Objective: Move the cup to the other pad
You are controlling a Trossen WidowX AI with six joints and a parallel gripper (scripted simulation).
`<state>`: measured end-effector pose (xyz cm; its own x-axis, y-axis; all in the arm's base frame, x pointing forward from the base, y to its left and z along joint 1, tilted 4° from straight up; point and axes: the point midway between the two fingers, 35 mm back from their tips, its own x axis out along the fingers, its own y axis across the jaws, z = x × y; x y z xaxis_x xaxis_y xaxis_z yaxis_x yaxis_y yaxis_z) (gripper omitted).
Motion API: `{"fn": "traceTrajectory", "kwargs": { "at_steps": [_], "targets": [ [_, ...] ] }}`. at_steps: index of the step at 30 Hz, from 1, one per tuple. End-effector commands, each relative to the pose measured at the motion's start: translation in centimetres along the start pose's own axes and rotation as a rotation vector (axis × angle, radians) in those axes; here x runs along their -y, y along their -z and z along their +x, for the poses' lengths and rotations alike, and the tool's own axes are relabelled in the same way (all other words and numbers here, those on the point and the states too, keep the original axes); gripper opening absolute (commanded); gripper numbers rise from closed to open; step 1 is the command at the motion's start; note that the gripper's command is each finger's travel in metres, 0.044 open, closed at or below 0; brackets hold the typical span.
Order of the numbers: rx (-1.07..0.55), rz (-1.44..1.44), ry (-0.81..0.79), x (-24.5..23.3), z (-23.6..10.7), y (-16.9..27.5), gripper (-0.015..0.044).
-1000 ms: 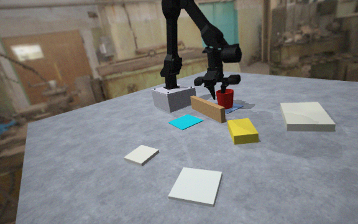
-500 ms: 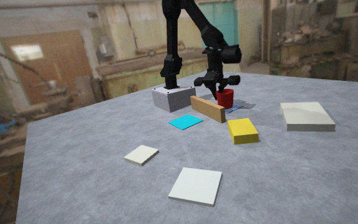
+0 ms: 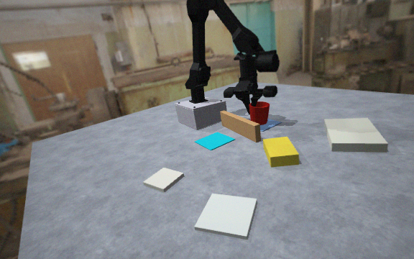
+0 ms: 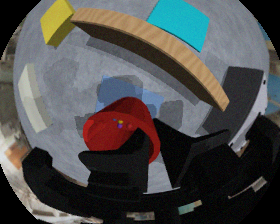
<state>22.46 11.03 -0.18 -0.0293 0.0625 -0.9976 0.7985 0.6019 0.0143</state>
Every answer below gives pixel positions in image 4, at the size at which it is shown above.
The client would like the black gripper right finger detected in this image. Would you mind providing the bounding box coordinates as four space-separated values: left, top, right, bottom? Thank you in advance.
153 119 232 189

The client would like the tan wooden bar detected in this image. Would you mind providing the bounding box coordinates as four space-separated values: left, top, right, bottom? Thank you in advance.
69 8 229 112

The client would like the yellow rectangular block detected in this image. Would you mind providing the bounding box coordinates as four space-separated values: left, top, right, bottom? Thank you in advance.
40 0 76 47

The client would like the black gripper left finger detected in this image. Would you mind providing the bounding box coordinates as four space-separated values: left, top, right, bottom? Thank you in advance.
77 128 149 193

